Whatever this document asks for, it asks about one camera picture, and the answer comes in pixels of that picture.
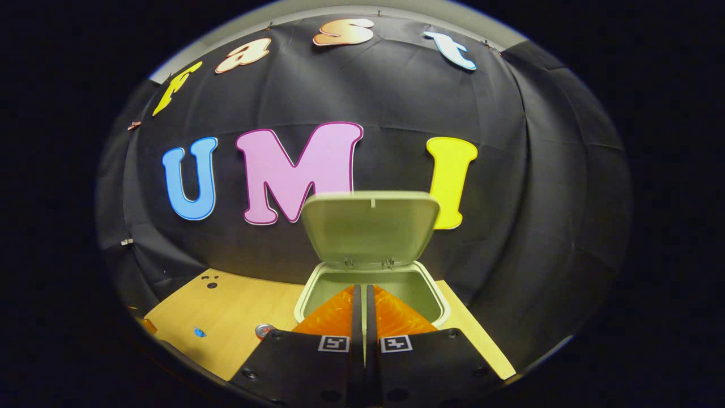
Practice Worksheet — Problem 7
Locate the black backdrop cloth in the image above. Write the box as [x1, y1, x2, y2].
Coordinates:
[96, 14, 632, 375]

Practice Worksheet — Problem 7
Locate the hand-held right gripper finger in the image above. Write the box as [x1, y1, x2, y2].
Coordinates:
[229, 284, 363, 407]
[366, 284, 505, 407]

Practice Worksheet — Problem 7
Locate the pale green desktop garbage bin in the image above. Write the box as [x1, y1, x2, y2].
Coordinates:
[293, 190, 452, 335]

